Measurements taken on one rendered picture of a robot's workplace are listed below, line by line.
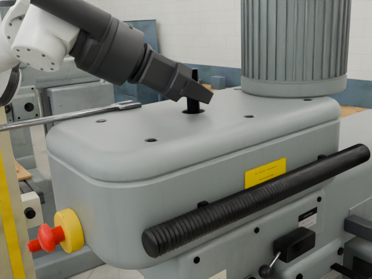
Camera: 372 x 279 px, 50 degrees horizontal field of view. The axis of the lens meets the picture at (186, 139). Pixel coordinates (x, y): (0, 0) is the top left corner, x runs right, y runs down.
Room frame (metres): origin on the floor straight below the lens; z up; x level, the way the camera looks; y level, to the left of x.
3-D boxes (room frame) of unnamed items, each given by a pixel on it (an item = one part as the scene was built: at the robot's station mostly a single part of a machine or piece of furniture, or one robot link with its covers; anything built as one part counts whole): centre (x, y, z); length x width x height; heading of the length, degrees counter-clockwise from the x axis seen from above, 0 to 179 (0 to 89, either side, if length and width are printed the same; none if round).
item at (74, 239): (0.51, 0.17, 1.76); 0.06 x 0.02 x 0.06; 37
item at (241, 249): (0.67, -0.05, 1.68); 0.34 x 0.24 x 0.10; 127
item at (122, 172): (0.65, -0.03, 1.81); 0.47 x 0.26 x 0.16; 127
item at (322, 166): (0.54, -0.13, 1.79); 0.45 x 0.04 x 0.04; 127
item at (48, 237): (0.49, 0.19, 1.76); 0.04 x 0.03 x 0.04; 37
